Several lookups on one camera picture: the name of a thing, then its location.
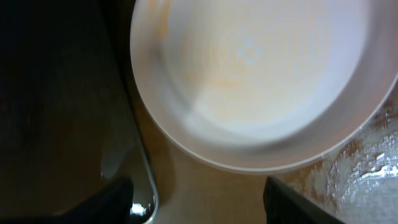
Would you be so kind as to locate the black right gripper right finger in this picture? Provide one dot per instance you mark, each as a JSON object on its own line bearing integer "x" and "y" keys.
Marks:
{"x": 283, "y": 205}

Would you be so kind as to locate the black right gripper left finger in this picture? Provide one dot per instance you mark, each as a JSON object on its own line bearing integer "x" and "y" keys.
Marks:
{"x": 112, "y": 205}

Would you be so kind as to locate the white plate top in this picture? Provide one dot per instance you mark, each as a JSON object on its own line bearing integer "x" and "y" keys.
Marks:
{"x": 263, "y": 86}

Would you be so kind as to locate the brown translucent tray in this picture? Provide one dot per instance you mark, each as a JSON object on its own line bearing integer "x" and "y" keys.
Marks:
{"x": 68, "y": 129}

